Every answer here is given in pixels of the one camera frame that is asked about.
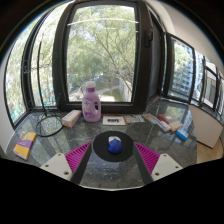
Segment orange and white carton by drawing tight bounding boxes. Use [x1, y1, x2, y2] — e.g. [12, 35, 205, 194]
[61, 109, 82, 129]

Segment black-framed window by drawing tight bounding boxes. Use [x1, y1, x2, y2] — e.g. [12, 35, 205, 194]
[167, 33, 224, 115]
[64, 1, 140, 105]
[4, 19, 63, 125]

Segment yellow and purple book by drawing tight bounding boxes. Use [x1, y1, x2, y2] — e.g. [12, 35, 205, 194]
[12, 131, 38, 161]

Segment red book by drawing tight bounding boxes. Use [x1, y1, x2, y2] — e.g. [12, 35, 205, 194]
[157, 113, 179, 125]

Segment printed leaflet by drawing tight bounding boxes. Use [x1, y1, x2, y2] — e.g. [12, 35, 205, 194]
[124, 114, 146, 124]

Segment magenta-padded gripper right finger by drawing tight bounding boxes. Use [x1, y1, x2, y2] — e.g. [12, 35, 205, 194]
[133, 142, 184, 186]

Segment blue and white computer mouse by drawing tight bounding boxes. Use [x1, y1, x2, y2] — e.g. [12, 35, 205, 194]
[107, 134, 123, 155]

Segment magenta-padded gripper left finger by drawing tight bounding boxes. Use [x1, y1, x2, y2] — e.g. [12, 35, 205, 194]
[40, 142, 94, 186]

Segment colourful flat book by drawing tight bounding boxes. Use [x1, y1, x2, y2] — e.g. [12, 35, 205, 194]
[142, 113, 162, 127]

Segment beige book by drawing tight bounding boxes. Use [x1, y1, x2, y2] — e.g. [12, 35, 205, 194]
[168, 120, 184, 133]

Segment white card with orange border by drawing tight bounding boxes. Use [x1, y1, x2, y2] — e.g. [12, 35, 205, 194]
[102, 114, 128, 127]

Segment blue book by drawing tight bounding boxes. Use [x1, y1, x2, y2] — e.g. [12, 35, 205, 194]
[175, 127, 190, 142]

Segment white book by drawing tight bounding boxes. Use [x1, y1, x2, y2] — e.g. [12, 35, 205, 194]
[157, 120, 172, 133]

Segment black cable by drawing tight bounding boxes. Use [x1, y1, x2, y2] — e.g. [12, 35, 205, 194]
[34, 33, 65, 138]

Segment purple detergent bottle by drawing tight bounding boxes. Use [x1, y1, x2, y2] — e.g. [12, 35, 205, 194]
[81, 80, 102, 123]

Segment round black mouse pad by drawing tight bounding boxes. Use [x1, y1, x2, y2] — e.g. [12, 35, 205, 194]
[92, 130, 135, 163]

